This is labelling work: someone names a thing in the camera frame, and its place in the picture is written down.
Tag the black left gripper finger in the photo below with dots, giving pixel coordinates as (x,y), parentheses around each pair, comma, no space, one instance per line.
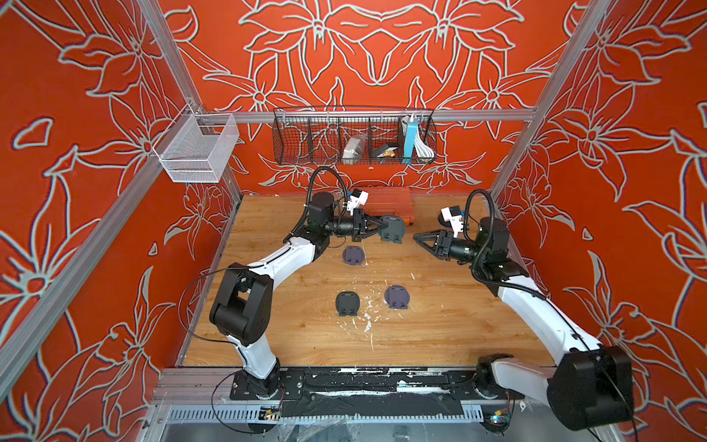
(383,233)
(377,222)

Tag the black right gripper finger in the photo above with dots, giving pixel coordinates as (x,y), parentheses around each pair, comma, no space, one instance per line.
(428,246)
(424,237)

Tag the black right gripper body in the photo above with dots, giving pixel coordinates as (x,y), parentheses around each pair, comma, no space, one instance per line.
(447,241)

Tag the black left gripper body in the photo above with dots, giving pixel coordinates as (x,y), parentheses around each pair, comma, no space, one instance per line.
(356,228)

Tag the dark grey phone stand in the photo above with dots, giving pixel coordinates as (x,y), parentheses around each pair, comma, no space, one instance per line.
(394,229)

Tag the purple-grey phone stand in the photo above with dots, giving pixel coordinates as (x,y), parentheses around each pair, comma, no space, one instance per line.
(354,256)

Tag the purple phone stand front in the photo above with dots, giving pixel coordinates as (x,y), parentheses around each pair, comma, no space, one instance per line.
(397,297)

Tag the black phone stand front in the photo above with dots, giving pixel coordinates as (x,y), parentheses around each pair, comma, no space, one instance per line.
(347,303)

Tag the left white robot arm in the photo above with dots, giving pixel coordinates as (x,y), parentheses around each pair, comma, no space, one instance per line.
(243,305)

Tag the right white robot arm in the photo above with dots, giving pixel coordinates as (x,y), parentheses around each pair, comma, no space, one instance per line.
(589,385)

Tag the orange plastic tool case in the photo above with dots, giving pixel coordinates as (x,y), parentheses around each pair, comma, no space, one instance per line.
(390,201)

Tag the small black box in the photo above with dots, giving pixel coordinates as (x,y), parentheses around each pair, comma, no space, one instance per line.
(386,151)

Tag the silver foil packet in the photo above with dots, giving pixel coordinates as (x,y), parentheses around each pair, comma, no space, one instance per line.
(354,150)

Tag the light blue box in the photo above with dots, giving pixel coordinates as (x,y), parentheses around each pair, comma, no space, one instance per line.
(410,135)

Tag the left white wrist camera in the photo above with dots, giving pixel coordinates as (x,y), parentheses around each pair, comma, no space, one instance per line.
(356,199)

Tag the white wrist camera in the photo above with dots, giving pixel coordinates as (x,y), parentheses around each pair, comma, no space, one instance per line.
(452,217)
(356,199)

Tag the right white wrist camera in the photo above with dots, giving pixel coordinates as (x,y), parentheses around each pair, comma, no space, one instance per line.
(452,217)

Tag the black wire wall basket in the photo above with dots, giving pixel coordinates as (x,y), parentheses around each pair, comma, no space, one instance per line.
(318,135)

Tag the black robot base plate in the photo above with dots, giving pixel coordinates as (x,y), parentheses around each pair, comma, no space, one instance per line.
(368,392)

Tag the white wire wall basket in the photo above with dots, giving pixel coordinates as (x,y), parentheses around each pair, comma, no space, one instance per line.
(188,153)

